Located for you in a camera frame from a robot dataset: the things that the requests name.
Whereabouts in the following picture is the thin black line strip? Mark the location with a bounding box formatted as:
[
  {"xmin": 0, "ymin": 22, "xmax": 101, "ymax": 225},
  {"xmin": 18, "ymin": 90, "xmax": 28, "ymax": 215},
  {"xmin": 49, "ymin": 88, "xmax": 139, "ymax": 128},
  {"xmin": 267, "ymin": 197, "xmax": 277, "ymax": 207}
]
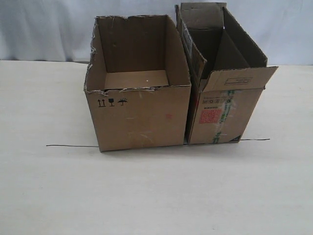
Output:
[{"xmin": 45, "ymin": 138, "xmax": 271, "ymax": 148}]

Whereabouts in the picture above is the tall printed cardboard box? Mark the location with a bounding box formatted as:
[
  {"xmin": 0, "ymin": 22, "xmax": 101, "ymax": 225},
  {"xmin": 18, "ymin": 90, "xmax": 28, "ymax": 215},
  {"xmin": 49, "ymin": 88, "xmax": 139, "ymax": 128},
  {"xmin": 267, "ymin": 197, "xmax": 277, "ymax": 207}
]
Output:
[{"xmin": 175, "ymin": 2, "xmax": 277, "ymax": 144}]

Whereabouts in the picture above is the white backdrop cloth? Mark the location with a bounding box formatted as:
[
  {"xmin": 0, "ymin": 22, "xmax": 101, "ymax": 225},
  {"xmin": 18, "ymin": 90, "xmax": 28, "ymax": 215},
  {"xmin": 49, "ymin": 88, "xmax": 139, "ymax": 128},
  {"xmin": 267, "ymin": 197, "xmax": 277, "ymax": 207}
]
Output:
[{"xmin": 0, "ymin": 0, "xmax": 313, "ymax": 65}]

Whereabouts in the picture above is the wide torn cardboard box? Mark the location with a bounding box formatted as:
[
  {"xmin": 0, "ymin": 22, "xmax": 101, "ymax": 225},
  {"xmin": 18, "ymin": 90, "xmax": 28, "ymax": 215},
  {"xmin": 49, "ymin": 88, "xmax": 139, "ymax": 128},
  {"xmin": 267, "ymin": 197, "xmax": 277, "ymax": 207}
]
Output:
[{"xmin": 84, "ymin": 15, "xmax": 191, "ymax": 152}]

